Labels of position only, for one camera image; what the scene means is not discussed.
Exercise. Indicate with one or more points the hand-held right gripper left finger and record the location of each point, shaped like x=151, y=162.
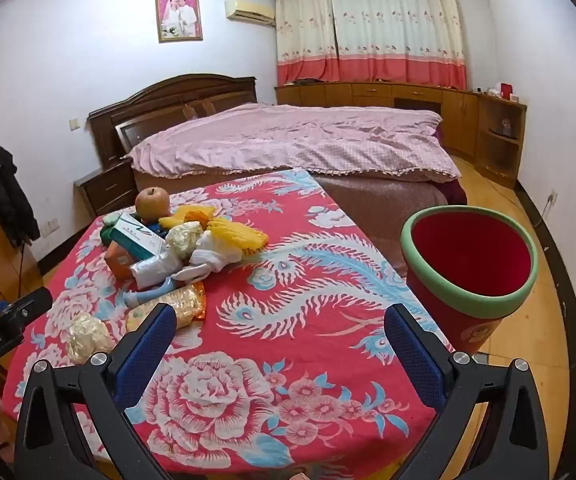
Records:
x=145, y=355

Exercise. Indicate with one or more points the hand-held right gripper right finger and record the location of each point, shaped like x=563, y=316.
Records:
x=413, y=355

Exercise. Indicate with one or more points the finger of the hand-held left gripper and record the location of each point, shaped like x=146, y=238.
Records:
x=32, y=302

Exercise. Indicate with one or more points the orange cardboard box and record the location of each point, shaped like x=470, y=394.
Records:
x=120, y=260

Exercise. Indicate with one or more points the red bin with green rim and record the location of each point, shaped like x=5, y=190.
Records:
x=468, y=255

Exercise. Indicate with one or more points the white sock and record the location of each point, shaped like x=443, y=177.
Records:
x=207, y=255

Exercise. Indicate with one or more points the yellow foam fruit net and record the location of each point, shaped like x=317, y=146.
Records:
x=180, y=217

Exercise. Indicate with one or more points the crumpled gold foil wrapper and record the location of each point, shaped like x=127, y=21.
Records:
x=87, y=337

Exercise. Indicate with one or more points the golden snack packet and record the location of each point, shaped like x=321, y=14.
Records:
x=187, y=305

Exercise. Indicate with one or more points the white plastic package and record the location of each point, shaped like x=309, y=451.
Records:
x=155, y=266

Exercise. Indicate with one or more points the green flower-shaped toy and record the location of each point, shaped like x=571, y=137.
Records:
x=107, y=232

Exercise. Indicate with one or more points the black hanging jacket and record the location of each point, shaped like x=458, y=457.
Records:
x=7, y=195

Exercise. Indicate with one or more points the white and green box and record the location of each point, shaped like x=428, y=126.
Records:
x=135, y=237

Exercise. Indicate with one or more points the blue fidget spinner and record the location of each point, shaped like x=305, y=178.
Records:
x=160, y=232

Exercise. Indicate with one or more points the dark wooden nightstand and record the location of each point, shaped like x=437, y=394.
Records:
x=107, y=187

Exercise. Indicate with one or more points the red floral tablecloth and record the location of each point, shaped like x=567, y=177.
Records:
x=293, y=280

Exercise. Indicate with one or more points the large yellow foam net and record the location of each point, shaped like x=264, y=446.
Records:
x=240, y=240

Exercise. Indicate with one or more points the apple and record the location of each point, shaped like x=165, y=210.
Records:
x=151, y=202

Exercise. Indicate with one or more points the maroon cloth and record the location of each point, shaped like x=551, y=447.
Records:
x=453, y=192

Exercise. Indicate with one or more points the wooden corner shelf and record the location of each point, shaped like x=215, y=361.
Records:
x=488, y=155

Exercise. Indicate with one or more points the pink checked blanket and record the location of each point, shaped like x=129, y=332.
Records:
x=293, y=140

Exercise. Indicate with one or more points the small glass jar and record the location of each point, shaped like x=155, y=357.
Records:
x=507, y=126

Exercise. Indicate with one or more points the dark wooden headboard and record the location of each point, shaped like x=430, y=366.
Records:
x=167, y=95

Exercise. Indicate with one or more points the long wooden cabinet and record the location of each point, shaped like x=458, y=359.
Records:
x=368, y=95

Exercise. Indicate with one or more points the small red box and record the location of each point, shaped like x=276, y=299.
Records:
x=506, y=91

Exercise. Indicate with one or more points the cream and red curtain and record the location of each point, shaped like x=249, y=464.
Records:
x=378, y=25

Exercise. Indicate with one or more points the framed wall photo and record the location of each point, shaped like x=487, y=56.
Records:
x=178, y=16

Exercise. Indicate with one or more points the wall air conditioner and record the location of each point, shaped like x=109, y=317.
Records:
x=248, y=12

